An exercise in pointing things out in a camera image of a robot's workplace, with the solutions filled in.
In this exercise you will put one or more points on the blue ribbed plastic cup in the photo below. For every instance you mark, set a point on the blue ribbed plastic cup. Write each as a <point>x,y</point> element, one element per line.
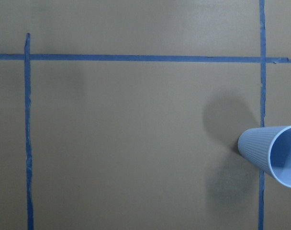
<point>269,148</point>

